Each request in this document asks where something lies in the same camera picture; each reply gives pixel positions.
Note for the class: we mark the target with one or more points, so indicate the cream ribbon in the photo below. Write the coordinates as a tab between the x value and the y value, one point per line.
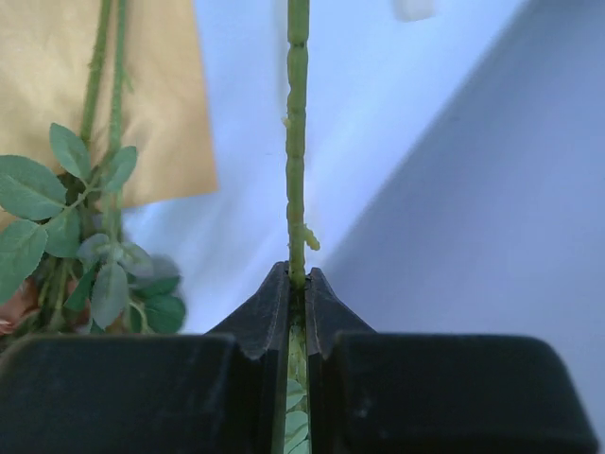
414	10

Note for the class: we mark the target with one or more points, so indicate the fake flower bouquet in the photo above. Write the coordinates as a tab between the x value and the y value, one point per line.
99	284

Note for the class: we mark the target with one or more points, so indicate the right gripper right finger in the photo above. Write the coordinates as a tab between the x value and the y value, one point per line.
371	392

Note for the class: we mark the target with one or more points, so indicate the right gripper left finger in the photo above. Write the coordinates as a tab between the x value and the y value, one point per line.
222	392

